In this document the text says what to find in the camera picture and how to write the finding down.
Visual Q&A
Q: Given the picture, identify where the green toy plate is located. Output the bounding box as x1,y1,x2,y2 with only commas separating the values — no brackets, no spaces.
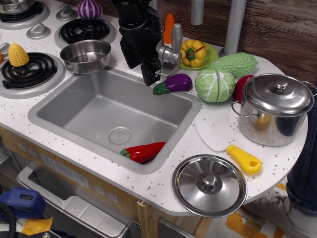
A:
180,43,218,69

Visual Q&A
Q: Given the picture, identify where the front left stove burner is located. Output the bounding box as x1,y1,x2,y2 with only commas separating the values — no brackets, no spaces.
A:
0,53,65,99

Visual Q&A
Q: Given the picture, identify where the toy oven door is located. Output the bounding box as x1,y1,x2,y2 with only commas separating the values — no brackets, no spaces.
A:
17,167,141,238

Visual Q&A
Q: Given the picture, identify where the green toy cabbage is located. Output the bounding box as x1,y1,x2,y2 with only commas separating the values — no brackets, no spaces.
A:
195,69,235,103

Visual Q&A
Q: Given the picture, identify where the loose steel pot lid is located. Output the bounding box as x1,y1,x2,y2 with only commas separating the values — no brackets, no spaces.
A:
172,154,247,218

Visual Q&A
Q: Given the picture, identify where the yellow handled white toy knife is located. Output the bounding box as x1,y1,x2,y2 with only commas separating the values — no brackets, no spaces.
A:
195,119,262,176

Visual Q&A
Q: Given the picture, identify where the blue clamp tool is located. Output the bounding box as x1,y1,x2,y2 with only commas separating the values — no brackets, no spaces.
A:
0,187,46,219

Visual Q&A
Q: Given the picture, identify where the stove burner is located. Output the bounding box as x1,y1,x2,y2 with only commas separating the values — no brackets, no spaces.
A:
0,53,65,99
54,18,116,49
0,0,50,30

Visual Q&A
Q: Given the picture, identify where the orange toy carrot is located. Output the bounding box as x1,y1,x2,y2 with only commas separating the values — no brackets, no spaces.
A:
163,13,175,44

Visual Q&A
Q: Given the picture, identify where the grey support pole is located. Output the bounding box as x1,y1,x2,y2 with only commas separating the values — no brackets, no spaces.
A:
219,0,247,57
191,0,204,25

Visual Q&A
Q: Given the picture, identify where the person leg in jeans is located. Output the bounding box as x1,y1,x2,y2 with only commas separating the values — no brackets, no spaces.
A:
286,102,317,217

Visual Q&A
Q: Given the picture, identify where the yellow toy bell pepper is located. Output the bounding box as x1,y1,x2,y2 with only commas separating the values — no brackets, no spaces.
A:
180,39,207,67

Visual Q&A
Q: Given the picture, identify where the red toy chili pepper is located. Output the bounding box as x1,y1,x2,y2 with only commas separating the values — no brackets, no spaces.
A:
120,142,166,163

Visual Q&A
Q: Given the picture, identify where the steel pot on back burner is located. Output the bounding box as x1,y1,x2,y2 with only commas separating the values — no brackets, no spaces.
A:
0,0,35,14

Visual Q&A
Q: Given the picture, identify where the purple toy eggplant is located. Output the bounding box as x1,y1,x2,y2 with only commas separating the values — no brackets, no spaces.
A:
153,73,193,95

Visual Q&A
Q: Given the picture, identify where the yellow toy corn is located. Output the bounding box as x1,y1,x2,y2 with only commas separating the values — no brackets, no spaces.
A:
8,43,30,67

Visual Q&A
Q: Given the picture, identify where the silver toy faucet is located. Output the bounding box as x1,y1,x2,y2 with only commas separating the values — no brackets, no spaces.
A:
156,23,183,64

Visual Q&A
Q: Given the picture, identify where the large steel pot with lid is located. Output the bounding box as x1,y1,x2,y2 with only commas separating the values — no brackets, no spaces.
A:
236,74,317,146

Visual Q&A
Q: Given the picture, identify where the back right stove burner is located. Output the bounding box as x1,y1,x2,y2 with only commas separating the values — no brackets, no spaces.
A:
54,18,116,49

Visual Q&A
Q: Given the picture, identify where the small steel pot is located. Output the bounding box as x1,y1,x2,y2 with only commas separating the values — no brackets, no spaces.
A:
60,40,111,74

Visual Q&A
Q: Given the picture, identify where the grey sink basin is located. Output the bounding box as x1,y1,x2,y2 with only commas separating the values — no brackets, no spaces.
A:
28,68,201,174

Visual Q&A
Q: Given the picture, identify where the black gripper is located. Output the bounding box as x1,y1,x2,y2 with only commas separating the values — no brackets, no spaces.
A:
118,7,161,86

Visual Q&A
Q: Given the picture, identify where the white sneaker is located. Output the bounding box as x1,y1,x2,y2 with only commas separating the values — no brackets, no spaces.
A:
243,190,317,238

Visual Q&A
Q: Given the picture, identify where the back left stove burner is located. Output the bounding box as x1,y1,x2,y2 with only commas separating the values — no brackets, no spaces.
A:
0,0,50,30

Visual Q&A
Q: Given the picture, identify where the purple white toy onion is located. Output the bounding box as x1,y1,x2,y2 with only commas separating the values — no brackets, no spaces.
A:
77,0,103,20

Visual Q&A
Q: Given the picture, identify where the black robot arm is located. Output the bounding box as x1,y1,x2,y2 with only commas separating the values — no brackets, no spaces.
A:
112,0,162,86

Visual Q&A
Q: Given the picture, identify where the green toy bitter gourd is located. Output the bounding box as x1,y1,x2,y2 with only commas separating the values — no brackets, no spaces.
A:
206,53,259,77

